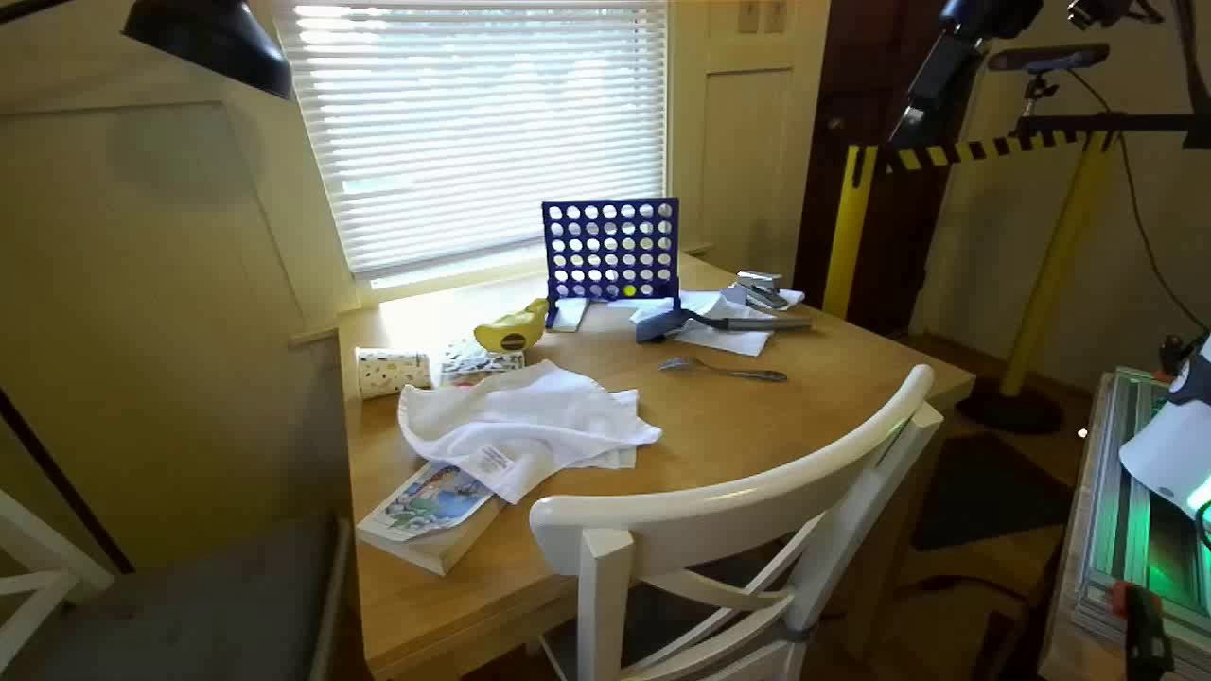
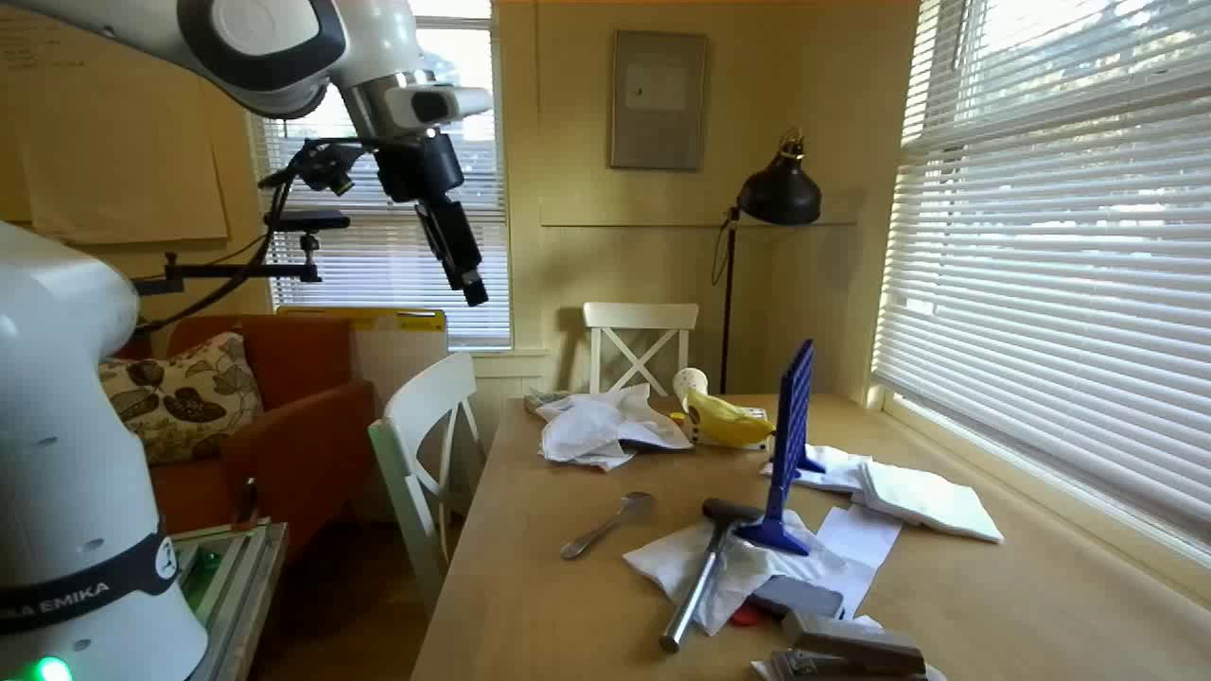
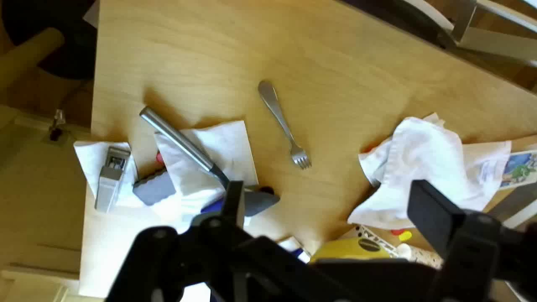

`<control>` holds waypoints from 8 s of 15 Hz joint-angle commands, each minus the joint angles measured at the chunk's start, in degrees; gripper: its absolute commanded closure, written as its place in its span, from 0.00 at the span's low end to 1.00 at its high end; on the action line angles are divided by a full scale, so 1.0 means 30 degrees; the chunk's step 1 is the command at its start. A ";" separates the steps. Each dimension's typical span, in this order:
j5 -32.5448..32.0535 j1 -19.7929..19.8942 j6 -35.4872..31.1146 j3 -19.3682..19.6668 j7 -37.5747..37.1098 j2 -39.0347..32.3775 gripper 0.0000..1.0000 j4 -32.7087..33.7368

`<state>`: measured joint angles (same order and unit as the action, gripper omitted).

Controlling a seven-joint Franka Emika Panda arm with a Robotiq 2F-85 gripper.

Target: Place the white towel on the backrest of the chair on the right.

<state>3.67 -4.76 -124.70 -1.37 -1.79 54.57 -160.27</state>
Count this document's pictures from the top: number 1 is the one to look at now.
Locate white towel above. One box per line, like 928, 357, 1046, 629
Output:
397, 363, 662, 504

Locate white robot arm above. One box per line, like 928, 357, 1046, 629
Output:
1121, 340, 1211, 543

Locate white wooden chair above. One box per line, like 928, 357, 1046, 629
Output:
529, 363, 942, 681

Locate white far chair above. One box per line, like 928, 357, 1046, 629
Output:
0, 490, 114, 670

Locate black metal hammer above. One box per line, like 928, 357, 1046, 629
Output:
635, 311, 811, 344

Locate metal spanner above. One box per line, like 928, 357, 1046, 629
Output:
662, 357, 786, 383

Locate yellow banana toy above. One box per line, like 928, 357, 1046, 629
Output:
474, 300, 549, 353

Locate blue connect four grid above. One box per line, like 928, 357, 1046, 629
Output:
542, 195, 680, 314

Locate patterned small pouch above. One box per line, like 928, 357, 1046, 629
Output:
438, 340, 527, 387

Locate grey stapler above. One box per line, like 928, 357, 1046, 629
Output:
739, 274, 783, 311

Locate white dotted cup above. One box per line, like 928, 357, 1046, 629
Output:
357, 348, 433, 397

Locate illustrated book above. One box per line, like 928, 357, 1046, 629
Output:
357, 460, 500, 575

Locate white window blinds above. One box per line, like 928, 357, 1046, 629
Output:
280, 0, 670, 279

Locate yellow black barrier stand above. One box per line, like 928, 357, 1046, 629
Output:
820, 120, 1116, 434

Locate black desk lamp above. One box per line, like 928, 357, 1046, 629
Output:
124, 0, 293, 98

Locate black orange clamp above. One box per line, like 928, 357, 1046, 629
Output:
1111, 583, 1173, 681

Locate black camera on tripod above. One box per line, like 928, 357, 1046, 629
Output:
987, 43, 1109, 102

